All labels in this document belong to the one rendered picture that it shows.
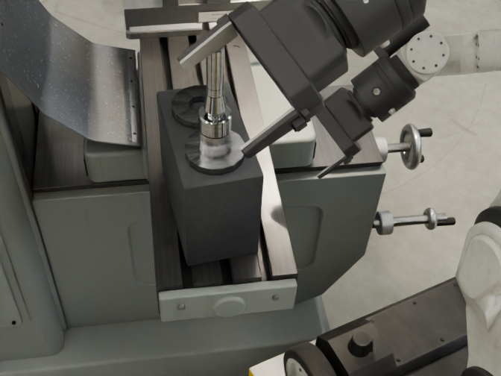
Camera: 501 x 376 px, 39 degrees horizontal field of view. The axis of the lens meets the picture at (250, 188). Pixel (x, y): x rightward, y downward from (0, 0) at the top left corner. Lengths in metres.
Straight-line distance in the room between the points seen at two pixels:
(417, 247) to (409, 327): 0.93
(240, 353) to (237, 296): 0.80
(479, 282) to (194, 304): 0.45
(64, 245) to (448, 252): 1.32
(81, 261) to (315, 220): 0.57
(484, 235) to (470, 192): 1.55
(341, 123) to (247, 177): 0.23
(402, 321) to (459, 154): 1.34
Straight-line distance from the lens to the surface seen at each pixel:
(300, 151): 1.54
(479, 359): 1.37
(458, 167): 2.75
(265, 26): 0.64
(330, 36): 0.63
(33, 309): 1.81
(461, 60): 1.23
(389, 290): 2.32
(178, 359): 1.93
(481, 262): 1.15
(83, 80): 1.55
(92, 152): 1.50
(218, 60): 0.93
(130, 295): 1.87
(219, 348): 1.92
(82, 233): 1.66
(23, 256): 1.65
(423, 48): 1.14
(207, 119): 0.99
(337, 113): 1.18
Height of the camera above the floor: 1.87
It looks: 48 degrees down
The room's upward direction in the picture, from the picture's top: 3 degrees clockwise
